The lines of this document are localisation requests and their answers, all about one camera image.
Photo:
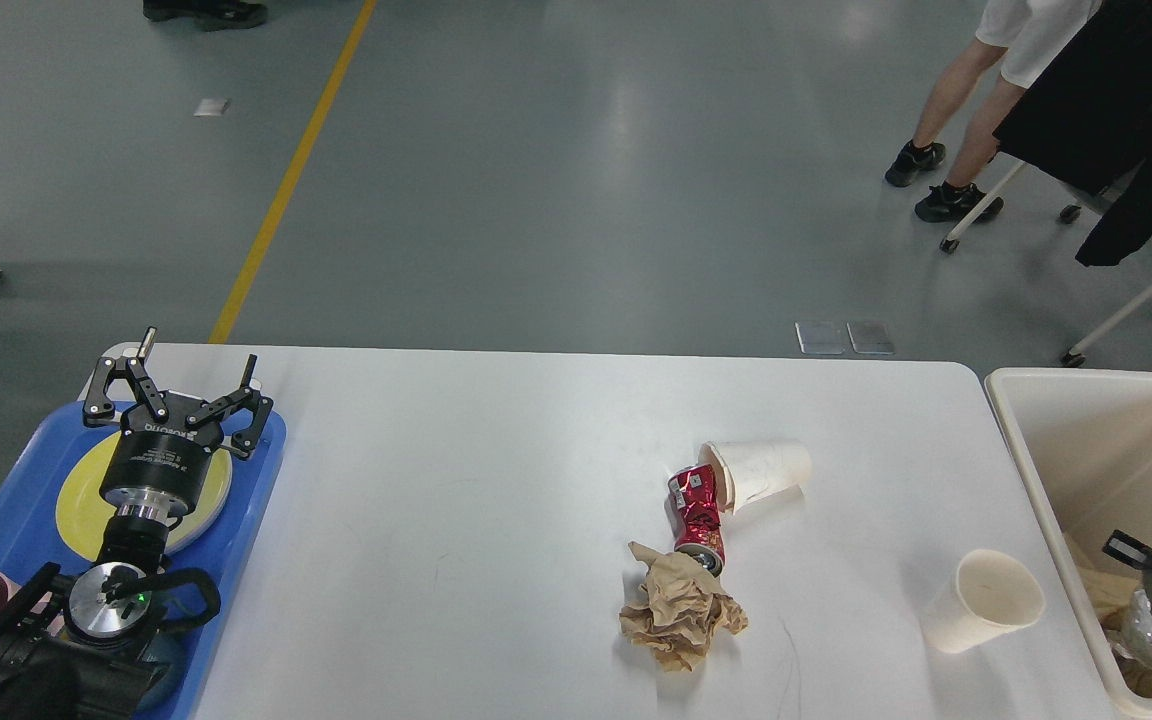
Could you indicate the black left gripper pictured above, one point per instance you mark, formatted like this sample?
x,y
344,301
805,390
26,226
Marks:
x,y
158,465

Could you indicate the brown paper bag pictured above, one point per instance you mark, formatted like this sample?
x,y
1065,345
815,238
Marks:
x,y
1110,593

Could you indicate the yellow plastic plate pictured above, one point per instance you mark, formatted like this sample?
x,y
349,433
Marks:
x,y
81,512

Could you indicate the white paper cup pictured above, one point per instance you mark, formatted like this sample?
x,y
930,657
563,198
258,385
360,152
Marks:
x,y
749,471
988,594

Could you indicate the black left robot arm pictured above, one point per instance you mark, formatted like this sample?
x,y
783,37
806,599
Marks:
x,y
90,644

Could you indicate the beige plastic bin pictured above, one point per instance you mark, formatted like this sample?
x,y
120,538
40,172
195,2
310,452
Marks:
x,y
1082,441

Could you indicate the clear plastic piece on floor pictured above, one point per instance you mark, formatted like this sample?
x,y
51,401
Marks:
x,y
820,338

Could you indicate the walking person's legs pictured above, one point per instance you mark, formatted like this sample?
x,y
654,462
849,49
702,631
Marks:
x,y
210,16

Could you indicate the crushed red soda can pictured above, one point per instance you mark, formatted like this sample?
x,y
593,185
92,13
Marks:
x,y
692,499

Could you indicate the black jacket on chair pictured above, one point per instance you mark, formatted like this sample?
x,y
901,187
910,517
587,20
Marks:
x,y
1087,121

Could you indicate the crumpled brown paper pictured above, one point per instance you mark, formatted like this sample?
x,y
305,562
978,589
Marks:
x,y
680,610

